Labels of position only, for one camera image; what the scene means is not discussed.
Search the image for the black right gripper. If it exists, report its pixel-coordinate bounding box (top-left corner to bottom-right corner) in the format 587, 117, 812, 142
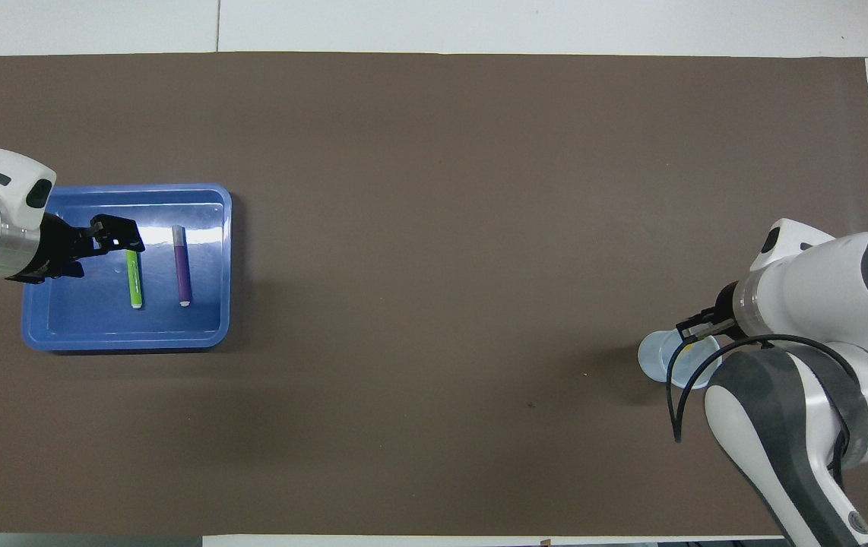
675, 280, 748, 352

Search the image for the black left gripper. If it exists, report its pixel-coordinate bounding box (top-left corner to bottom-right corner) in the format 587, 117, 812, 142
5, 213, 147, 285

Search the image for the green marker pen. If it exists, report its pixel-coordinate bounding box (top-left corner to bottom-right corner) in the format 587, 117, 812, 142
125, 249, 144, 310

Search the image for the purple marker pen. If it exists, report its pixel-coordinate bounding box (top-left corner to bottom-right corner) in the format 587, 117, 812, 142
173, 225, 192, 308

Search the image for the translucent plastic cup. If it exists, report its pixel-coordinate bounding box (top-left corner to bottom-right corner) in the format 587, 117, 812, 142
638, 327, 724, 391

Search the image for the blue plastic tray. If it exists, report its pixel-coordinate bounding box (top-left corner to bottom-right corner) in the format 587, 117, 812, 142
21, 182, 233, 353

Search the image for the brown table mat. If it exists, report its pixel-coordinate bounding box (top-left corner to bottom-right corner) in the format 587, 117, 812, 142
0, 51, 868, 537

